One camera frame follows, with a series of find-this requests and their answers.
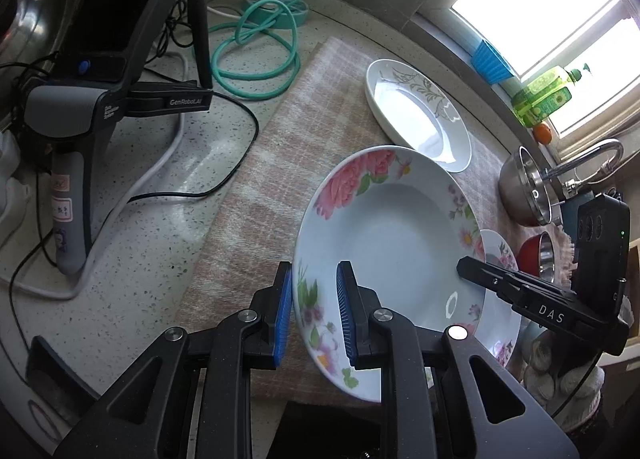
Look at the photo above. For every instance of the large pink floral plate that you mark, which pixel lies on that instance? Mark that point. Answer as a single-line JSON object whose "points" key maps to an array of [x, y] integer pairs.
{"points": [[400, 249]]}

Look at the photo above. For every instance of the large steel bowl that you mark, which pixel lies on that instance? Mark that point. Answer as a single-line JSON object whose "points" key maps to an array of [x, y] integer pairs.
{"points": [[515, 189]]}

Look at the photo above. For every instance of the orange fruit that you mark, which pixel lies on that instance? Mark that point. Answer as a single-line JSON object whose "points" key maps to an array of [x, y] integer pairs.
{"points": [[542, 134]]}

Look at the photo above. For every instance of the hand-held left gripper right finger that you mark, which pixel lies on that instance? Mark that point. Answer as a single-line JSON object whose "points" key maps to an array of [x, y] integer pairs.
{"points": [[346, 319]]}

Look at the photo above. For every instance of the green dish soap bottle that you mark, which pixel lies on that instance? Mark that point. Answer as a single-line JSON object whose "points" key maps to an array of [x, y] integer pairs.
{"points": [[545, 94]]}

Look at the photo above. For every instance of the grey patterned cloth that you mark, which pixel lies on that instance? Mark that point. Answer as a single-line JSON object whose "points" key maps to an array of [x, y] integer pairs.
{"points": [[540, 369]]}

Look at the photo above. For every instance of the round teal power strip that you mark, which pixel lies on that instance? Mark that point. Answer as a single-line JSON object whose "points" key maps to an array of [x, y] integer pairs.
{"points": [[300, 14]]}

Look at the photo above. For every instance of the window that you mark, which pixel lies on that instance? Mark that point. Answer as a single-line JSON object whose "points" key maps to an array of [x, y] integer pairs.
{"points": [[550, 14]]}

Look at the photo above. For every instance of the white plate with gold print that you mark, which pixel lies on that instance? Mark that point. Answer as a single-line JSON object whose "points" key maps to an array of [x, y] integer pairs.
{"points": [[410, 114]]}

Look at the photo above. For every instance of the dark teal container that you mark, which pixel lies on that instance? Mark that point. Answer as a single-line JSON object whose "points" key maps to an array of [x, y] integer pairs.
{"points": [[572, 219]]}

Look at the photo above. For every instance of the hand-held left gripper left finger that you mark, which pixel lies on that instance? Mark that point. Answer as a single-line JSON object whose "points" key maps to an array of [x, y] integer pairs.
{"points": [[282, 319]]}

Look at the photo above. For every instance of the black tripod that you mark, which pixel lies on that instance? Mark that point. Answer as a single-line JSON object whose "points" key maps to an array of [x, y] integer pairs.
{"points": [[200, 14]]}

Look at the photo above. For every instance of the pink checked cloth mat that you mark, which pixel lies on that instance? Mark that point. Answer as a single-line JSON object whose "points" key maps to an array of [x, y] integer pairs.
{"points": [[280, 164]]}

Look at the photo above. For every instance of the blue ribbed cup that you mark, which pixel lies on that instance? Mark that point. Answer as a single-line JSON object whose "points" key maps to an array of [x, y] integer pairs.
{"points": [[490, 64]]}

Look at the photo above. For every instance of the red steel bowl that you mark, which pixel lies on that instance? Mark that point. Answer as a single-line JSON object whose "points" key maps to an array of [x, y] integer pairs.
{"points": [[530, 251]]}

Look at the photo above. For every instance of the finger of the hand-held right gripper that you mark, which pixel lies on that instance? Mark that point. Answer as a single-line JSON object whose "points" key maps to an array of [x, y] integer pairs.
{"points": [[490, 276]]}

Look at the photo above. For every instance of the large steel pot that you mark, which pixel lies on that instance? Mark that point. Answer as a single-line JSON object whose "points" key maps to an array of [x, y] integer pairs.
{"points": [[30, 14]]}

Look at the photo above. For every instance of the small pink floral plate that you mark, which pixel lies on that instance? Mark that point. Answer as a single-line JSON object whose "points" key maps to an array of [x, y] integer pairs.
{"points": [[500, 329]]}

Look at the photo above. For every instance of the steel faucet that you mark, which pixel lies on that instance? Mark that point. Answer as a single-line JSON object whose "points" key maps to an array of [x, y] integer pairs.
{"points": [[590, 159]]}

